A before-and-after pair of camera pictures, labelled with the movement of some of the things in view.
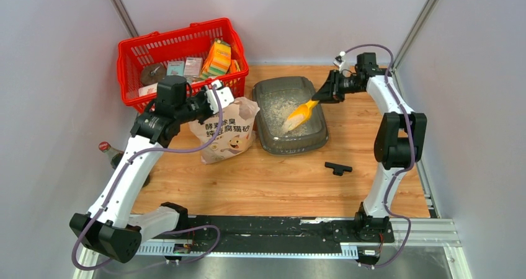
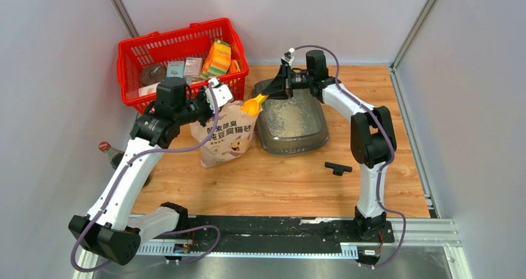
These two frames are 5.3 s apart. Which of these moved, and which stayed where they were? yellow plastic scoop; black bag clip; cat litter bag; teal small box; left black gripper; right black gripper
Moved: right black gripper; yellow plastic scoop
Stayed: black bag clip; cat litter bag; teal small box; left black gripper
